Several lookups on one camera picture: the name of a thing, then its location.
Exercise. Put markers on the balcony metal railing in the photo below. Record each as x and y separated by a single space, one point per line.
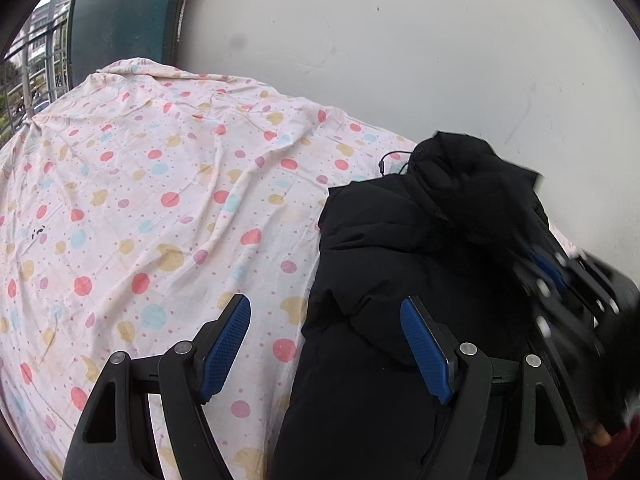
35 65

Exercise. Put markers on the person's right forearm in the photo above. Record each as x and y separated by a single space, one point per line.
612 455

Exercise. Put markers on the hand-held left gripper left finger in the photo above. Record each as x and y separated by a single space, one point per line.
225 345

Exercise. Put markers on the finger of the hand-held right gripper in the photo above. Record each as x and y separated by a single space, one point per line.
547 267
565 330

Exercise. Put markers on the black puffer jacket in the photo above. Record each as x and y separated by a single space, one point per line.
380 270

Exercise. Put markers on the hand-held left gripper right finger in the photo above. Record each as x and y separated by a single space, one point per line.
425 345

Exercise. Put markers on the teal window frame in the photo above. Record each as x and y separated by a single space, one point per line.
120 15

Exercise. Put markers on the polka dot bed sheet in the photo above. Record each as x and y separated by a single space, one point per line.
150 200

